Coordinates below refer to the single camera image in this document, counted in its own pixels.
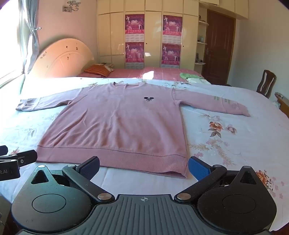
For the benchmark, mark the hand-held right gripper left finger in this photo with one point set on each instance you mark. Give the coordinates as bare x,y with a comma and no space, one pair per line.
90,167

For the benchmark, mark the purple wall poster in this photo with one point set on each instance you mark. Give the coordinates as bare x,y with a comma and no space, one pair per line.
134,23
134,53
171,54
172,26

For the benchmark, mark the green cloth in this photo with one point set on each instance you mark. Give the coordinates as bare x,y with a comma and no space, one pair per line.
188,75

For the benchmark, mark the window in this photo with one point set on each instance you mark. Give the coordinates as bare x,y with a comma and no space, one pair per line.
9,40

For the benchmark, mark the cream arched headboard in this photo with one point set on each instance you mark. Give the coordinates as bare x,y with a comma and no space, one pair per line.
63,58

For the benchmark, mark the pink sweater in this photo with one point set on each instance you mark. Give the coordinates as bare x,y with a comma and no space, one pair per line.
117,122

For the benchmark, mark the pale patterned curtain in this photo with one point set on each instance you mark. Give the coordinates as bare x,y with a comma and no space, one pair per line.
30,34

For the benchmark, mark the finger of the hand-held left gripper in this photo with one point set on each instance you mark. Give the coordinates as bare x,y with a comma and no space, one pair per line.
3,150
27,158

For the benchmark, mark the cream wardrobe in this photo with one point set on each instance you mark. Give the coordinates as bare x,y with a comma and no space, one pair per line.
153,34

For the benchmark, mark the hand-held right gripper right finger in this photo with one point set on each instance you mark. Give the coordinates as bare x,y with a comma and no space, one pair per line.
198,168

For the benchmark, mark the orange striped pillow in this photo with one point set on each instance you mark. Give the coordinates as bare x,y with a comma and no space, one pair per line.
99,70

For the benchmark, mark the cream corner shelf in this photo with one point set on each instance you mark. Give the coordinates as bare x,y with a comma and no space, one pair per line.
201,43

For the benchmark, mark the brown wooden door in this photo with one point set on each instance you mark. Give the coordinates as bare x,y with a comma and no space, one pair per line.
219,45

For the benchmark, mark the brown wooden chair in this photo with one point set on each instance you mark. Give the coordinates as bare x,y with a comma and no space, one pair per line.
266,83

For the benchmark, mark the cream overhead cabinet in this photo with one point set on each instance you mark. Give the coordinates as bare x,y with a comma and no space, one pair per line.
225,6

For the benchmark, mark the metal wall lamp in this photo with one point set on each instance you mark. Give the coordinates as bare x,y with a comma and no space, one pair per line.
72,5

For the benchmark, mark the brown wooden furniture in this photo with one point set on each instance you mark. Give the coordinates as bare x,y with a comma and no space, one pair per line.
282,101

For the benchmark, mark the floral bed sheet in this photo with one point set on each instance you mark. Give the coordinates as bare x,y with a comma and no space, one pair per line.
225,126

